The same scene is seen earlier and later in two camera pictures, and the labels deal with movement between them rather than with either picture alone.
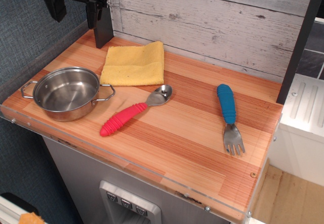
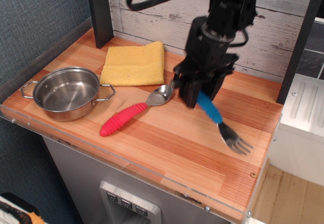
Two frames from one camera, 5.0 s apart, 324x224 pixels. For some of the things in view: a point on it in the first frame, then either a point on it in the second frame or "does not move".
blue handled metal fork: x=232 y=137 to x=234 y=142
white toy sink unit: x=298 y=142 does not move
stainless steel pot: x=68 y=94 does not move
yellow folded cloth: x=134 y=65 does not move
